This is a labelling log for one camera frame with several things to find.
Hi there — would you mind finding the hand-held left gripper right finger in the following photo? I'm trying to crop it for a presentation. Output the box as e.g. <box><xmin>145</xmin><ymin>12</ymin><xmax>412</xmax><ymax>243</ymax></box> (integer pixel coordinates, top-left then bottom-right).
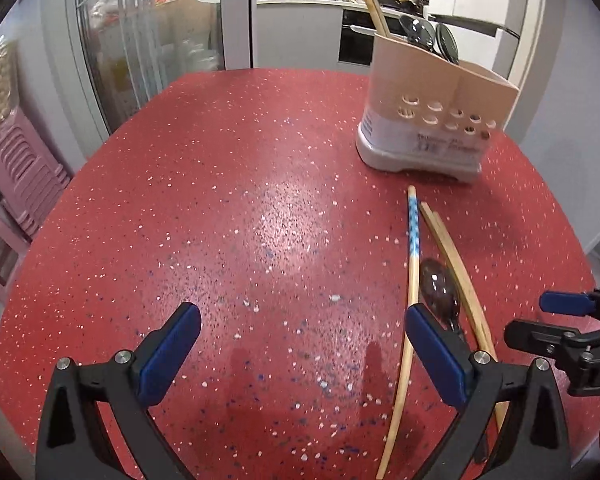
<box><xmin>405</xmin><ymin>303</ymin><xmax>573</xmax><ymax>480</ymax></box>

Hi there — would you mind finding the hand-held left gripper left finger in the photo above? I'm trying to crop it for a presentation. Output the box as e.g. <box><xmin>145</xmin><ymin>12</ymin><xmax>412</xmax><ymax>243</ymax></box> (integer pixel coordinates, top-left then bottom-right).
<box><xmin>35</xmin><ymin>301</ymin><xmax>202</xmax><ymax>480</ymax></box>

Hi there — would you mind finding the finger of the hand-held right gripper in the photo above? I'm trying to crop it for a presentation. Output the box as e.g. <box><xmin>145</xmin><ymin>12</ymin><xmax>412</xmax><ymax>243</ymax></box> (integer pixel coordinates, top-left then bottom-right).
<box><xmin>503</xmin><ymin>318</ymin><xmax>600</xmax><ymax>362</ymax></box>
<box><xmin>539</xmin><ymin>288</ymin><xmax>600</xmax><ymax>319</ymax></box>

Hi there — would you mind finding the black-handled metal spoon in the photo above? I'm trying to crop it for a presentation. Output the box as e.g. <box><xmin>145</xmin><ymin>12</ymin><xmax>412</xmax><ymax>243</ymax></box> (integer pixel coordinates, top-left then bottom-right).
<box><xmin>433</xmin><ymin>23</ymin><xmax>460</xmax><ymax>65</ymax></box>
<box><xmin>399</xmin><ymin>14</ymin><xmax>437</xmax><ymax>54</ymax></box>
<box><xmin>418</xmin><ymin>258</ymin><xmax>490</xmax><ymax>465</ymax></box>

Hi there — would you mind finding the beige plastic cutlery holder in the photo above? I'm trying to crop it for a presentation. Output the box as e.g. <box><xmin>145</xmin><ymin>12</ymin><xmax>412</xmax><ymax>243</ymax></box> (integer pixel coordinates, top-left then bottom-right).
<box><xmin>356</xmin><ymin>30</ymin><xmax>522</xmax><ymax>184</ymax></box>

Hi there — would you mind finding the pink plastic stool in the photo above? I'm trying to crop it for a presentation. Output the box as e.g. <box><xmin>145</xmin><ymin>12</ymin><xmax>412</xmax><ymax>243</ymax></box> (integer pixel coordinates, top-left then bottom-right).
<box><xmin>0</xmin><ymin>209</ymin><xmax>32</xmax><ymax>307</ymax></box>

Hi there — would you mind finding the stack of pink plastic stools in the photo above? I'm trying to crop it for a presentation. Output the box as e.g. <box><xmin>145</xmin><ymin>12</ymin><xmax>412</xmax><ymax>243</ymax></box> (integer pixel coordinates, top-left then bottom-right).
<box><xmin>0</xmin><ymin>109</ymin><xmax>74</xmax><ymax>242</ymax></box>

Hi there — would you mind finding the grey open cabinet door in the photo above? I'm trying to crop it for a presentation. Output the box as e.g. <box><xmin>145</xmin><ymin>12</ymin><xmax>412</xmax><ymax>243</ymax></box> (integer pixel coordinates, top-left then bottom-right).
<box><xmin>426</xmin><ymin>12</ymin><xmax>522</xmax><ymax>41</ymax></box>

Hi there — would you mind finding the glass sliding door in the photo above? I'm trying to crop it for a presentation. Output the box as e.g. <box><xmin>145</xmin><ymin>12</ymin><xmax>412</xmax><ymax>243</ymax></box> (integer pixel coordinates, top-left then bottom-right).
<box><xmin>64</xmin><ymin>0</ymin><xmax>257</xmax><ymax>134</ymax></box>

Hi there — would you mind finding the black built-in oven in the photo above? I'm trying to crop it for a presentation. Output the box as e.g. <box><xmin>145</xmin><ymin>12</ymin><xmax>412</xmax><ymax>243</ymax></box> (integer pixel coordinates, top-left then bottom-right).
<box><xmin>338</xmin><ymin>8</ymin><xmax>383</xmax><ymax>67</ymax></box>

